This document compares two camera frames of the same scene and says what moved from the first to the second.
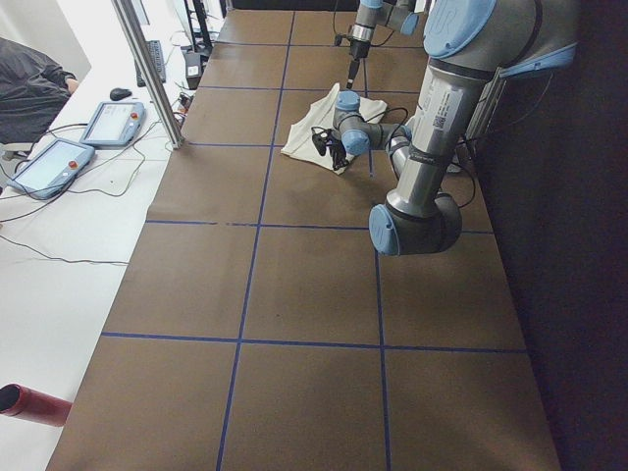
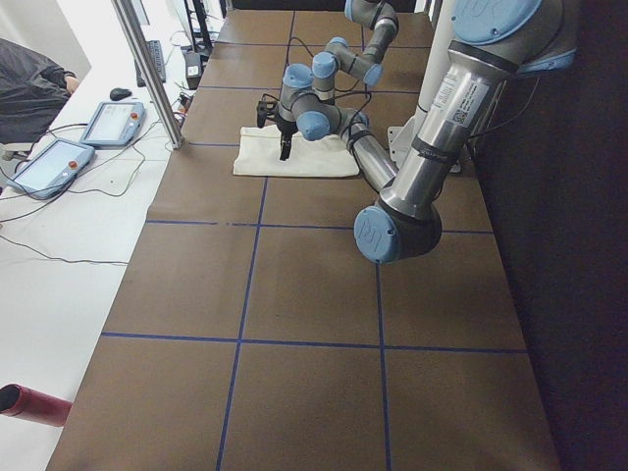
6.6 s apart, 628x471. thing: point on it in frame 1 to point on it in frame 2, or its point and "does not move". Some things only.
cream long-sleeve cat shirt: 370,109 to 259,154
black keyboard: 156,48 does not move
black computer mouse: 118,93 does not move
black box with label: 193,66 does not move
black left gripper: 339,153 to 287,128
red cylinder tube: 20,400 does not move
